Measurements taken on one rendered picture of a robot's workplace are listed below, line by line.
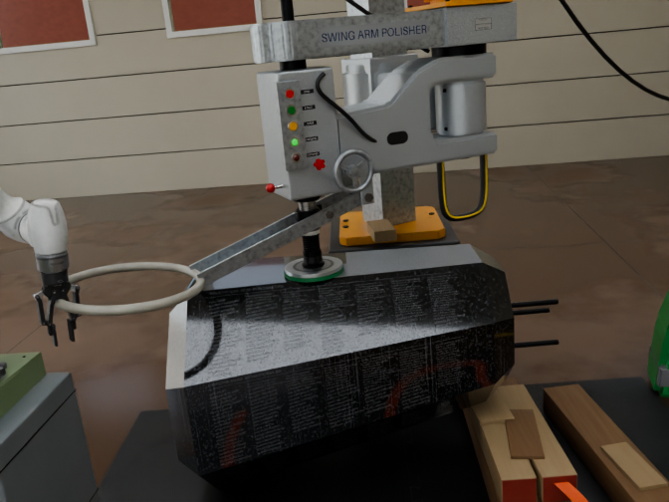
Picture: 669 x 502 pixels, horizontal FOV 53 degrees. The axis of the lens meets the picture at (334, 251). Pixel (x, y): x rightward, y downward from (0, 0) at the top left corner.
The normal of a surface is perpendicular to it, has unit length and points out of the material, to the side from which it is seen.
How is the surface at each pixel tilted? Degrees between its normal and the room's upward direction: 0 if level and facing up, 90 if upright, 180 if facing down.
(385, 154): 90
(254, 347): 45
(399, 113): 90
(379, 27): 90
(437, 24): 90
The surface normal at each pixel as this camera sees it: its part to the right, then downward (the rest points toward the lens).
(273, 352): -0.02, -0.47
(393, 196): 0.48, 0.22
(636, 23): -0.08, 0.30
